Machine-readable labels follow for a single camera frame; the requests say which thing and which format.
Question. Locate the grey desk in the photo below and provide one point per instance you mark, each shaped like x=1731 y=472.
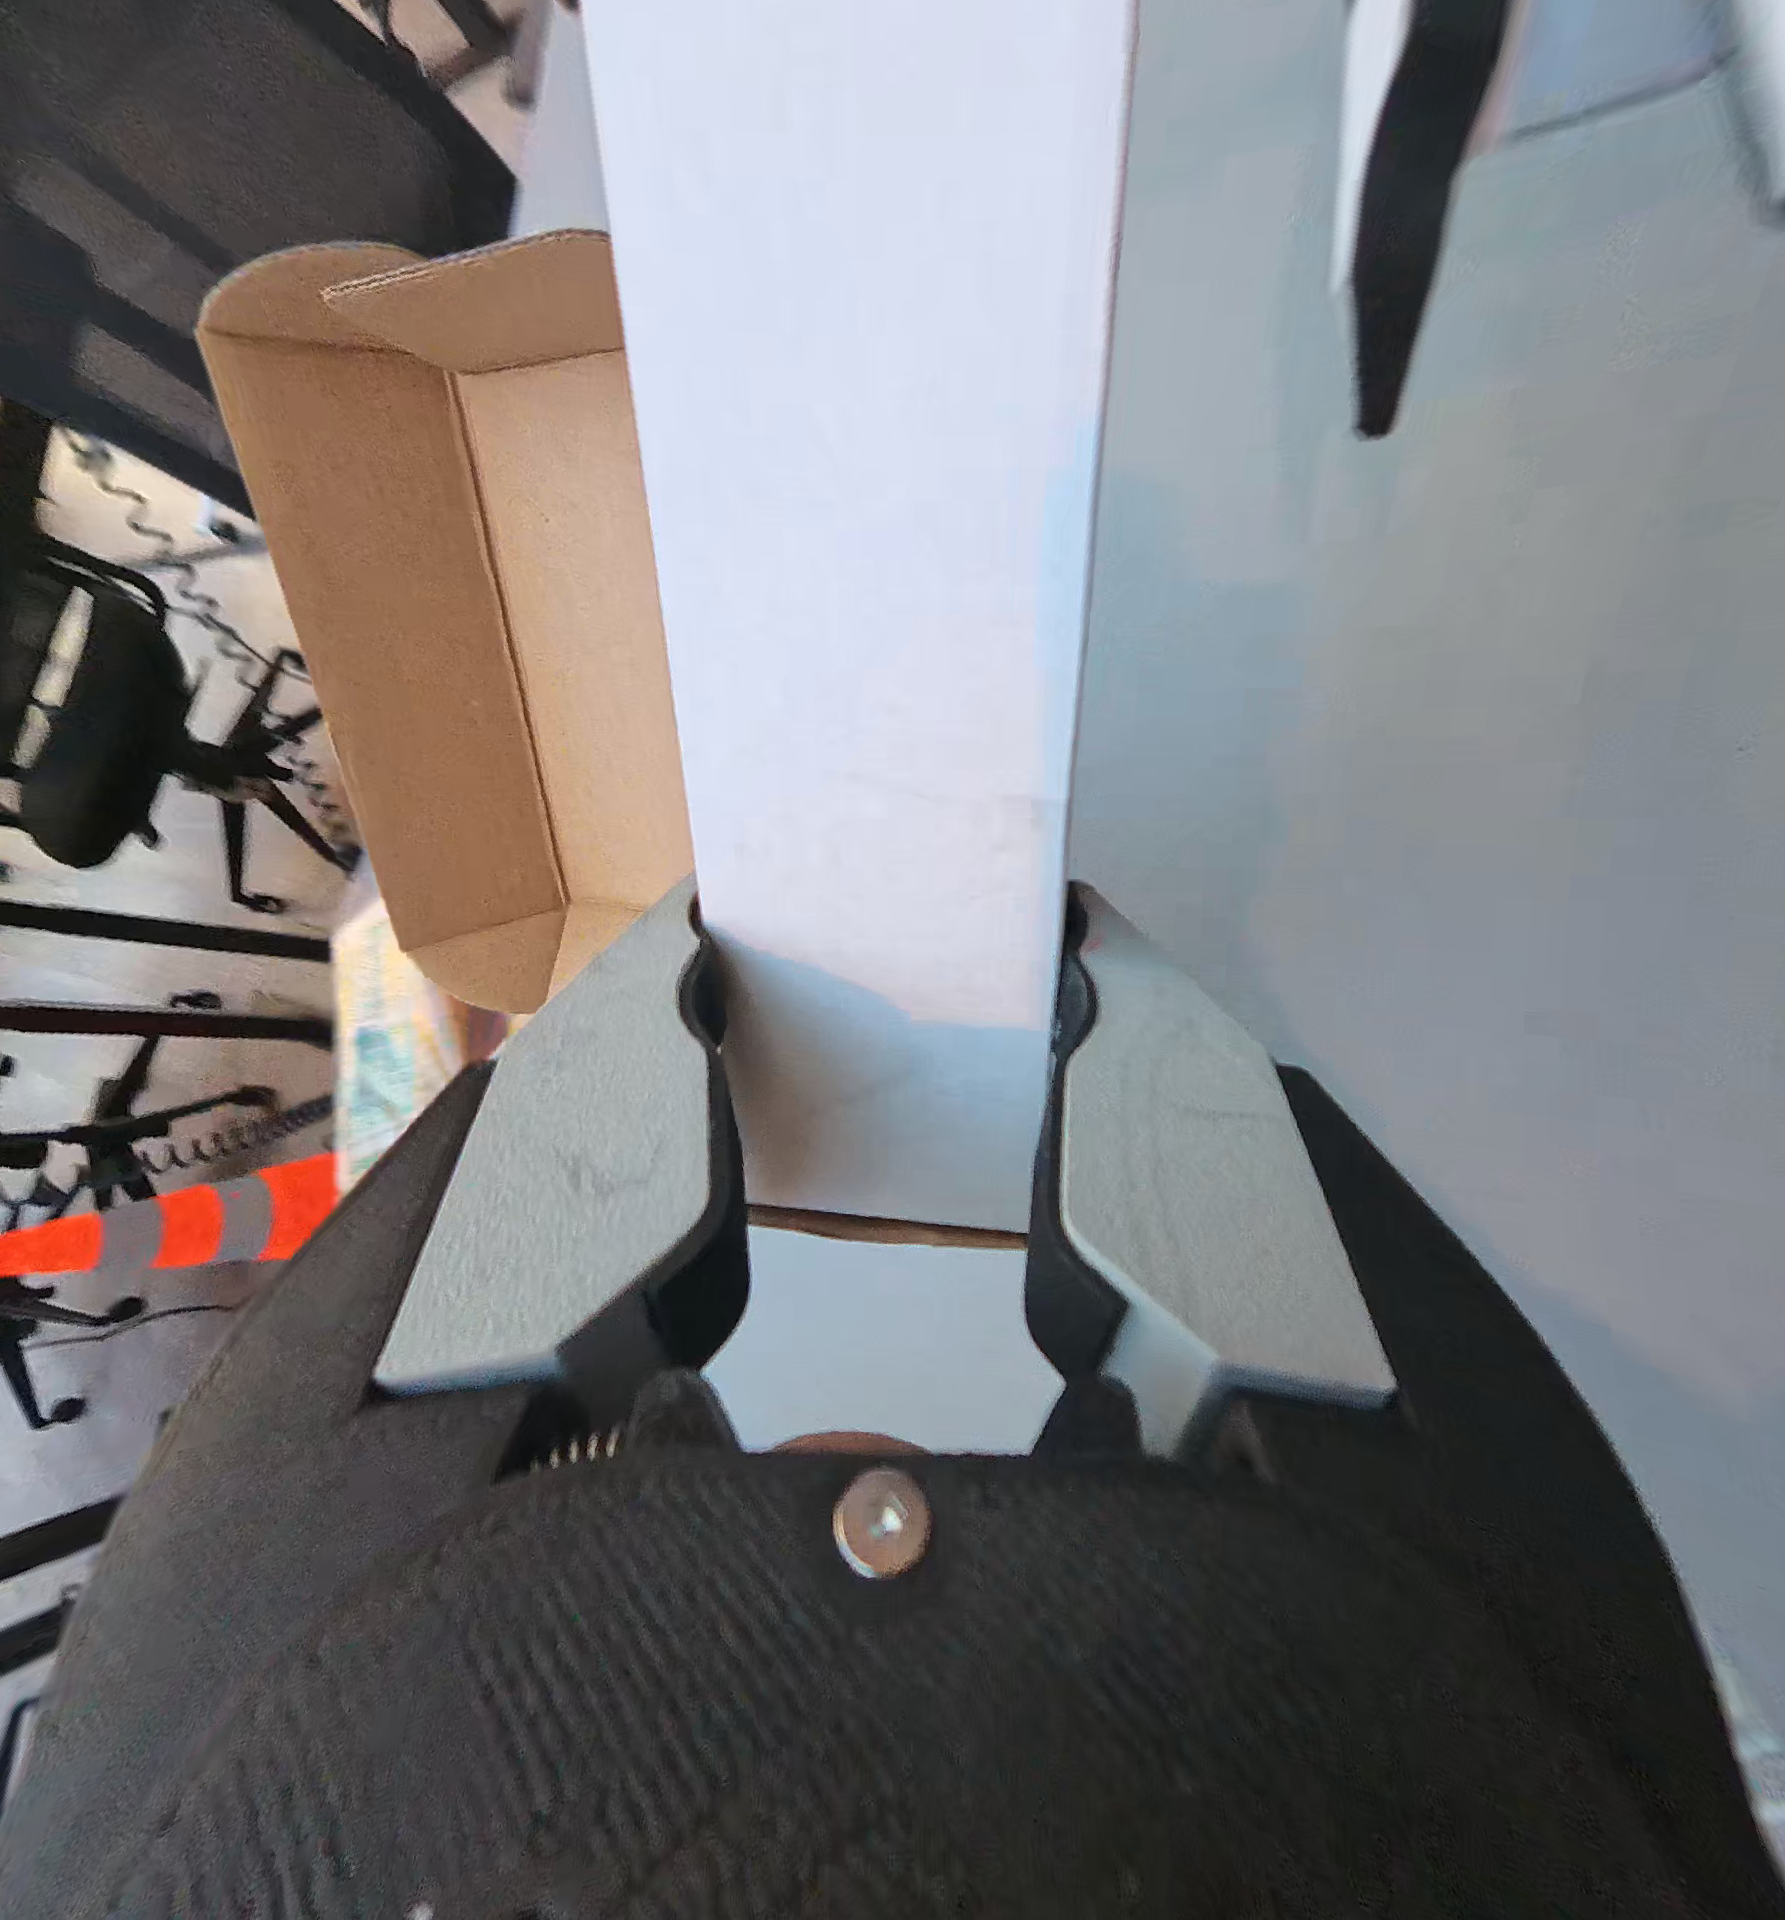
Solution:
x=1509 y=902

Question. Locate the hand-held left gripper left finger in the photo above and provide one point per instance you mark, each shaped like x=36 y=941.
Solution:
x=580 y=1186

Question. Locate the orange striped traffic cone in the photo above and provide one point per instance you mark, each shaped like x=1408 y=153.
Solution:
x=158 y=1224

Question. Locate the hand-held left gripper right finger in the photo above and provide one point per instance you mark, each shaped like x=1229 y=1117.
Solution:
x=1210 y=1199

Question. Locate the small white cardboard box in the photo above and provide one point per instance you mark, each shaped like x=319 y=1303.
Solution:
x=862 y=527

